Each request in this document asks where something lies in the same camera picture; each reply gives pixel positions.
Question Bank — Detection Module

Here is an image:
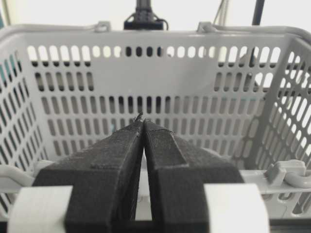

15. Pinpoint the black camera stand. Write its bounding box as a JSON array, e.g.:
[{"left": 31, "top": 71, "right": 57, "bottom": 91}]
[{"left": 123, "top": 0, "right": 169, "bottom": 30}]

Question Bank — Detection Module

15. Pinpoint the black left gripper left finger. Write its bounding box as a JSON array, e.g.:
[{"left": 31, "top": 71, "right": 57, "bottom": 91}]
[{"left": 7, "top": 118, "right": 144, "bottom": 233}]

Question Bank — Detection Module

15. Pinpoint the white plastic shopping basket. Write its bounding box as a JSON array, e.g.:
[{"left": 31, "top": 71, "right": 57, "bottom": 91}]
[{"left": 0, "top": 21, "right": 311, "bottom": 222}]

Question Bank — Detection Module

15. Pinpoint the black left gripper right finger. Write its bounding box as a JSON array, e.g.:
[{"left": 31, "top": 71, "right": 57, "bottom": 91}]
[{"left": 143, "top": 118, "right": 270, "bottom": 233}]

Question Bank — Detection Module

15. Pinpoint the black vertical pole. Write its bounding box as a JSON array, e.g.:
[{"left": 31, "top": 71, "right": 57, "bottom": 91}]
[{"left": 252, "top": 0, "right": 265, "bottom": 26}]

